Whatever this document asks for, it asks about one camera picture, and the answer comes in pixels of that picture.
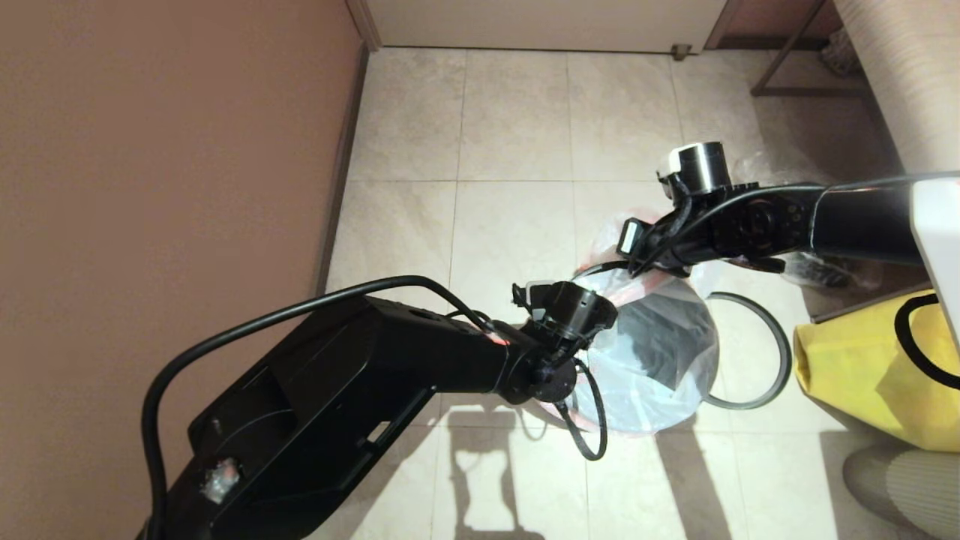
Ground used white bag red trim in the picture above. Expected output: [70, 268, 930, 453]
[592, 206, 727, 299]

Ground white plastic bag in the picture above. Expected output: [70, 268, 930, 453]
[551, 264, 721, 437]

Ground black bin retaining ring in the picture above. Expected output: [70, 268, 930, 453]
[703, 292, 793, 411]

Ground clear plastic bag dark contents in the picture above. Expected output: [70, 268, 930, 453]
[731, 146, 884, 292]

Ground yellow fabric bag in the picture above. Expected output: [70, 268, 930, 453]
[793, 289, 960, 452]

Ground dark brown wooden board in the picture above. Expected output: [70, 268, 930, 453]
[812, 281, 935, 325]

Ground grey mesh bundle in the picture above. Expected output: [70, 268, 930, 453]
[820, 28, 860, 76]

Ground beige striped furniture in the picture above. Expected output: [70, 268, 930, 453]
[831, 0, 960, 177]

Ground grey ribbed round pouf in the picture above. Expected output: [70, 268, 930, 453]
[841, 448, 960, 540]

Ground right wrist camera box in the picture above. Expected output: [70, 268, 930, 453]
[616, 217, 650, 257]

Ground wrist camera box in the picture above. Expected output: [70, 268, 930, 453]
[616, 217, 650, 257]
[512, 280, 557, 313]

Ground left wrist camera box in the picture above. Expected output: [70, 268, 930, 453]
[512, 280, 557, 313]

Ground dark metal frame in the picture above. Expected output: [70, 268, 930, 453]
[750, 0, 863, 98]

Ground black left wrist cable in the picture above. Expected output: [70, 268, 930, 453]
[141, 275, 607, 540]

